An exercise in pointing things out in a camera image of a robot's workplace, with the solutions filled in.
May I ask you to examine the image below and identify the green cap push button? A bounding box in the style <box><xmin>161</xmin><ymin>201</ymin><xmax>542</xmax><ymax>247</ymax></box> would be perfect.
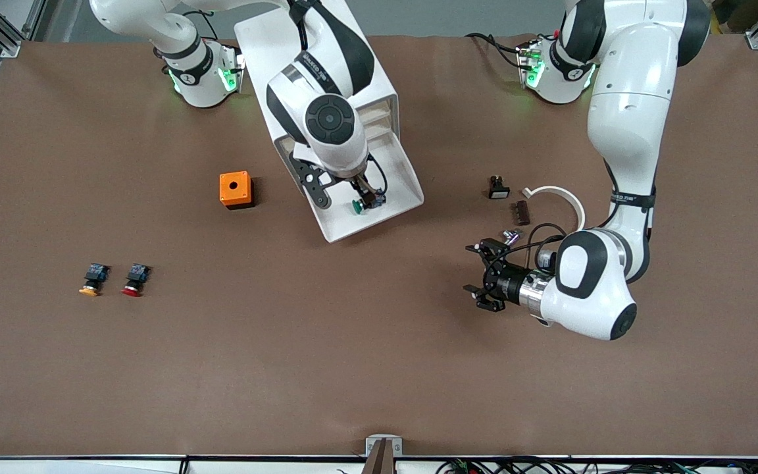
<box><xmin>351</xmin><ymin>192</ymin><xmax>388</xmax><ymax>215</ymax></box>

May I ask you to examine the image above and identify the orange push button box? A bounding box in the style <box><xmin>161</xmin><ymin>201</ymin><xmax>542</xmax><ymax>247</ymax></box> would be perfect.
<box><xmin>219</xmin><ymin>171</ymin><xmax>255</xmax><ymax>211</ymax></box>

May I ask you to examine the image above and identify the red cap push button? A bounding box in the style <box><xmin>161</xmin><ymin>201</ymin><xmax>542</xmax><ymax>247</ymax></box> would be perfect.
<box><xmin>121</xmin><ymin>264</ymin><xmax>152</xmax><ymax>298</ymax></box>

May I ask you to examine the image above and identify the yellow cap push button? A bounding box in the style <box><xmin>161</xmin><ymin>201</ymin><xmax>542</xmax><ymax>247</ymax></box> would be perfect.
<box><xmin>79</xmin><ymin>263</ymin><xmax>111</xmax><ymax>297</ymax></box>

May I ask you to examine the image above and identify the white semicircular pipe clamp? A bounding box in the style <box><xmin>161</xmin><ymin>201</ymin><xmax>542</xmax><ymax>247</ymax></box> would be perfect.
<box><xmin>522</xmin><ymin>186</ymin><xmax>586</xmax><ymax>231</ymax></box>

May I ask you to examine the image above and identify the brown table mat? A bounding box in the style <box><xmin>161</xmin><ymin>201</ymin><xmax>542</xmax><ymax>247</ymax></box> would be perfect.
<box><xmin>0</xmin><ymin>33</ymin><xmax>758</xmax><ymax>458</ymax></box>

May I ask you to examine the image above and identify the dark brown background object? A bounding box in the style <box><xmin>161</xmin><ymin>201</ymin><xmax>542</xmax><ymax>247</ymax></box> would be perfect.
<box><xmin>711</xmin><ymin>0</ymin><xmax>758</xmax><ymax>34</ymax></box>

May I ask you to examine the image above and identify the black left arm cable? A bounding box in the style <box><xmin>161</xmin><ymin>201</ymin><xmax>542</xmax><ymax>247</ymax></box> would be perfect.
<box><xmin>503</xmin><ymin>223</ymin><xmax>568</xmax><ymax>267</ymax></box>

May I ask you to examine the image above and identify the black cable bundle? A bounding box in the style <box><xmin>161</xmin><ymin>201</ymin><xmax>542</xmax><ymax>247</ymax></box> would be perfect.
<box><xmin>437</xmin><ymin>456</ymin><xmax>758</xmax><ymax>474</ymax></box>

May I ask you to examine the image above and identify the grey metal bracket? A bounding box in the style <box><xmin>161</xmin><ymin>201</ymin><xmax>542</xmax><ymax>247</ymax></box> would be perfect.
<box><xmin>365</xmin><ymin>434</ymin><xmax>403</xmax><ymax>458</ymax></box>

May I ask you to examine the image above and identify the brown wedge post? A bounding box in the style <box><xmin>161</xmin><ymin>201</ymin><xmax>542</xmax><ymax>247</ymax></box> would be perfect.
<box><xmin>361</xmin><ymin>439</ymin><xmax>397</xmax><ymax>474</ymax></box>

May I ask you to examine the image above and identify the white table edge rail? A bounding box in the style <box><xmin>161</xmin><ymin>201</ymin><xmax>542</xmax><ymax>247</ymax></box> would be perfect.
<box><xmin>0</xmin><ymin>454</ymin><xmax>758</xmax><ymax>474</ymax></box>

